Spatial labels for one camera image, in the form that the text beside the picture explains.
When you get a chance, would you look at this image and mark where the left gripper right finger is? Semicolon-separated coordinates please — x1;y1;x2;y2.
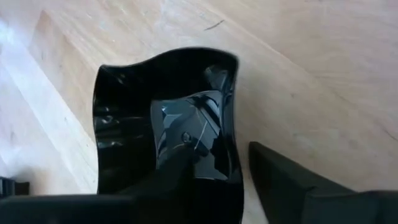
248;141;317;224

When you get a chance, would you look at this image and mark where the black wavy square plate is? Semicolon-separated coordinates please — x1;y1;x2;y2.
92;46;245;224

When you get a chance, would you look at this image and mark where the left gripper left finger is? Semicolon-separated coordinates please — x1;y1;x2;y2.
121;146;200;197

